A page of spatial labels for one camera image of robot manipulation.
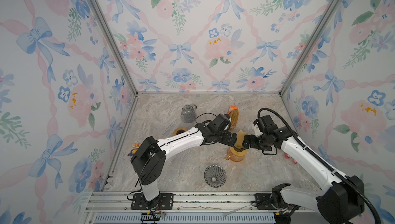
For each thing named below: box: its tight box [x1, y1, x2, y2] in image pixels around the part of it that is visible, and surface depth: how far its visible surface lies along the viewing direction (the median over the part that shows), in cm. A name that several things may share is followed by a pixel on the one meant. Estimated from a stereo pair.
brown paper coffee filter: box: [235, 129, 248, 147], surface depth 81 cm
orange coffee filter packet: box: [227, 106, 240, 130], surface depth 100 cm
